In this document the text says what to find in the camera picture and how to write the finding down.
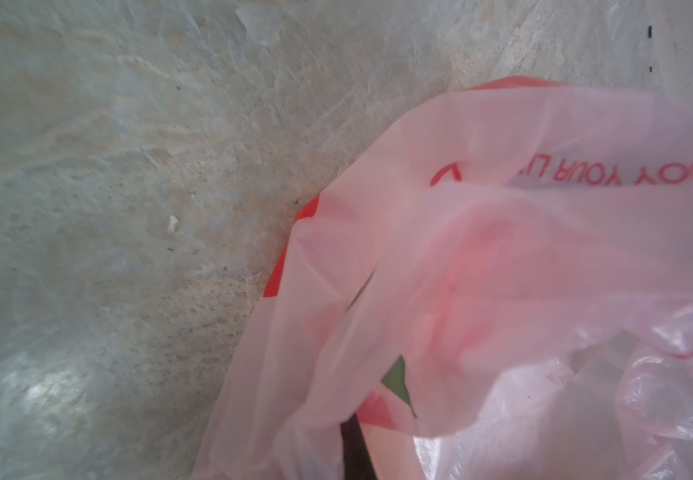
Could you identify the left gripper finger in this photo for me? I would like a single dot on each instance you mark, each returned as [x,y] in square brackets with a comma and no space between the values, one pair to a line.
[357,461]

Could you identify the pink plastic bag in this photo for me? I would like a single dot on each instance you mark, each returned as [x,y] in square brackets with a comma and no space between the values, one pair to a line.
[500,287]

